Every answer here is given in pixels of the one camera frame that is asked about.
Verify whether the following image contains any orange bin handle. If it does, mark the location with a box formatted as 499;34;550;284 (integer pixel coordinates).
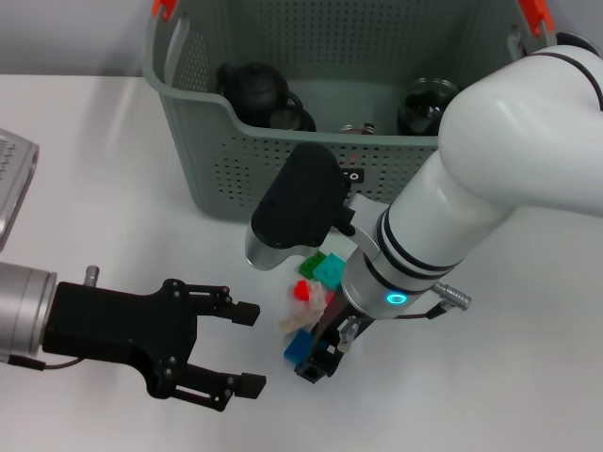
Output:
151;0;555;38

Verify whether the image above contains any glass teacup with black handle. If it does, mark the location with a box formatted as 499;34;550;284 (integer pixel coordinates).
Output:
397;78;465;137
269;104;318;133
337;121;378;137

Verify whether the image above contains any black clay teapot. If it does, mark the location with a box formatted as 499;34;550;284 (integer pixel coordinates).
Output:
217;61;291;127

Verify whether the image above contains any small green toy brick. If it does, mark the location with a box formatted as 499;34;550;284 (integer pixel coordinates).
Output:
298;251;329;279

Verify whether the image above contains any grey-green perforated storage bin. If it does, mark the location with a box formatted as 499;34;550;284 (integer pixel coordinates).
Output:
140;0;564;234

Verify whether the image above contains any blue toy brick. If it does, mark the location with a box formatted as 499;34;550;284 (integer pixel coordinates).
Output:
283;329;317;366

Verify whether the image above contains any gripper cable with plugs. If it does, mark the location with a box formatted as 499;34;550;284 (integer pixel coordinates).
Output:
338;281;472;352
7;266;101;372

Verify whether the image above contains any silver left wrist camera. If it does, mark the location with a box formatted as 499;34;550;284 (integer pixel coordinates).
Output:
0;127;41;250

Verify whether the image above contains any teal toy brick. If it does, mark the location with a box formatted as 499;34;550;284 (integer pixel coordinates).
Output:
313;252;350;289

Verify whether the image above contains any left gripper cable with plugs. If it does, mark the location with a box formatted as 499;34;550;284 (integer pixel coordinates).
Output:
7;266;101;372

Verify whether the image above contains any right gripper cable with plugs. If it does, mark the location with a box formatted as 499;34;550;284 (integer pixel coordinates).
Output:
338;281;472;352

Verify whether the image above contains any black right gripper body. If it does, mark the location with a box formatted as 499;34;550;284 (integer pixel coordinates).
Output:
314;293;374;350

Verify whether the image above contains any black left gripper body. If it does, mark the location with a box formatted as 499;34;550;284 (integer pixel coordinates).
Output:
41;278;200;401

